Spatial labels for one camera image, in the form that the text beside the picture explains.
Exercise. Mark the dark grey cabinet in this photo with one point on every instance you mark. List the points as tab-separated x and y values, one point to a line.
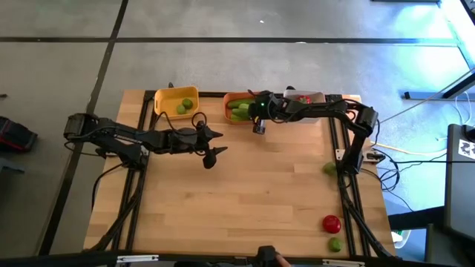
460	185

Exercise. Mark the white plastic basket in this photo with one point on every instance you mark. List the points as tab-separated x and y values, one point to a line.
317	95

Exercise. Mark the dark green cucumber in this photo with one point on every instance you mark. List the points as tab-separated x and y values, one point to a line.
235	102

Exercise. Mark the white green object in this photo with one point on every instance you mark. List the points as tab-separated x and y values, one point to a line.
401	237

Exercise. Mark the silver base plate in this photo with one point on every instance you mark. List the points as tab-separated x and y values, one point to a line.
373	157

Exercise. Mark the black metal table frame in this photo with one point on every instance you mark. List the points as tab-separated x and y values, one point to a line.
209	94

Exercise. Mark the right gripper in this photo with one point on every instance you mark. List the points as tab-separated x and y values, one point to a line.
269	107

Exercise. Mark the yellow plastic basket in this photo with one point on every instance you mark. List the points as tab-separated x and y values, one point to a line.
167	104

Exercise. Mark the dark grey object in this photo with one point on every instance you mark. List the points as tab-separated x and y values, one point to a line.
11	167

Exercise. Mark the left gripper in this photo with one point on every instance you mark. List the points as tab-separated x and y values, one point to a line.
185	140

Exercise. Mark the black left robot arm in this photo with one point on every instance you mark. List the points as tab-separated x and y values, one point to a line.
111	133

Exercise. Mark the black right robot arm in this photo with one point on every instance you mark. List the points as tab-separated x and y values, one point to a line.
334	109

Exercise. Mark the red tomato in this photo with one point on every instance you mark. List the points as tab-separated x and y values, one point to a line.
304	99
331	224

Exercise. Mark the white printed label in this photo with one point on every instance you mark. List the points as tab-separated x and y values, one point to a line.
467	149

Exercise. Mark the green lime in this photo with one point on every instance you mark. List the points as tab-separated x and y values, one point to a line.
187	103
181	109
329	168
335	244

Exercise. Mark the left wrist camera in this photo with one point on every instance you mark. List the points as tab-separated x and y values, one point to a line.
209	162

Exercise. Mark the black stand leg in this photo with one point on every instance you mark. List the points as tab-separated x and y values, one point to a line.
438	94

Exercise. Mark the black red bag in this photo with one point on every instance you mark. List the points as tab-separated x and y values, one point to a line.
16	135

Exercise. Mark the orange plastic basket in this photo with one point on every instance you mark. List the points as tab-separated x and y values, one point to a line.
225	109

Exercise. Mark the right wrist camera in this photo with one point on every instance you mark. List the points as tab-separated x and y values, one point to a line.
259	128

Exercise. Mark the silver metal bracket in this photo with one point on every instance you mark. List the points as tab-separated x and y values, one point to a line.
343	263
137	258

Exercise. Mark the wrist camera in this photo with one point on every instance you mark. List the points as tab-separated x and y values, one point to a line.
259	128
209	162

